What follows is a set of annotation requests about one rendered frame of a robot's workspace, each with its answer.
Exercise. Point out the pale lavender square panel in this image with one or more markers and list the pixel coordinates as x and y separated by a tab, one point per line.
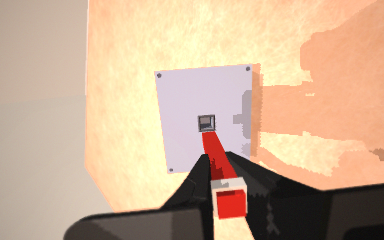
196	100

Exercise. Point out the red peg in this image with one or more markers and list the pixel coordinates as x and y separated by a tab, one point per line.
229	193

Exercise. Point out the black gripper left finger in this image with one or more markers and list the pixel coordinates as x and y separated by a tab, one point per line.
187	215

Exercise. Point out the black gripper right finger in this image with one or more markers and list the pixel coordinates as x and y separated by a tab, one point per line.
279	208

